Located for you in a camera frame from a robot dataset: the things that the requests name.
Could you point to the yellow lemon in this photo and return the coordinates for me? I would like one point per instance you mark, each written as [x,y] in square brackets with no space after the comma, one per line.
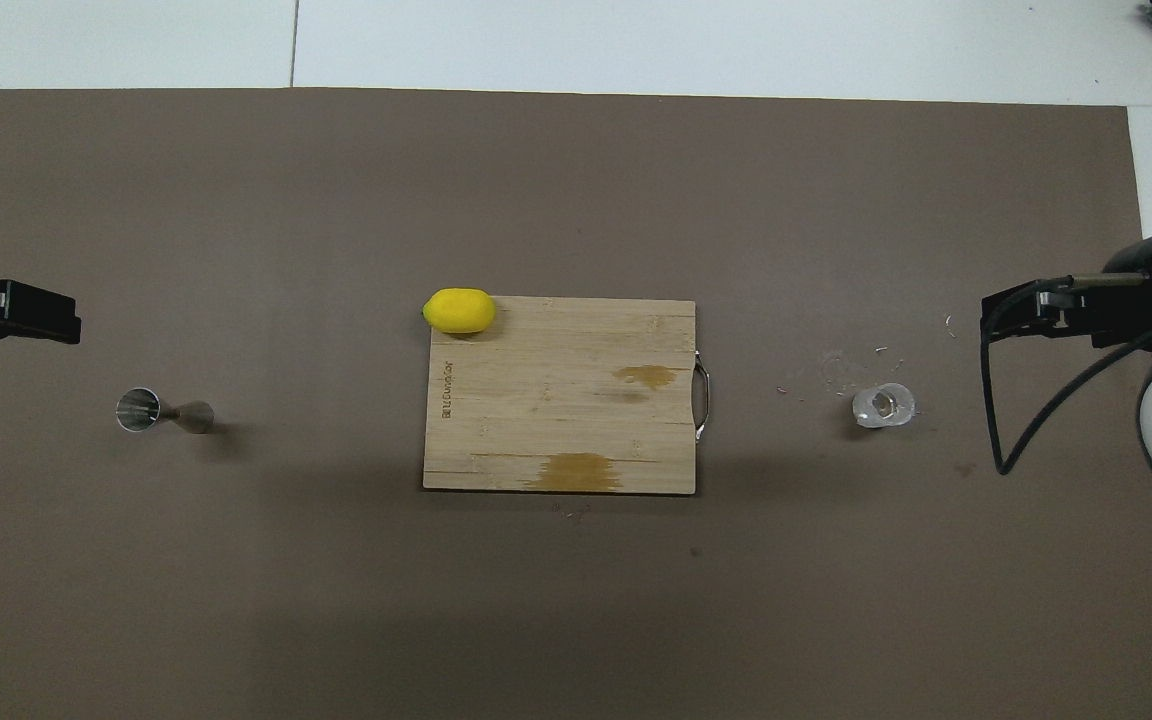
[459,311]

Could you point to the brown paper table mat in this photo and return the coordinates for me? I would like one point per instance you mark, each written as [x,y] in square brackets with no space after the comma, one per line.
[236,200]

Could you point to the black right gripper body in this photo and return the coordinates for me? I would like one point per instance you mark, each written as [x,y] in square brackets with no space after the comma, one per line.
[1106,312]

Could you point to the steel double jigger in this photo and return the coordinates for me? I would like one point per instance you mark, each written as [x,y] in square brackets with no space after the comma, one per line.
[141,410]

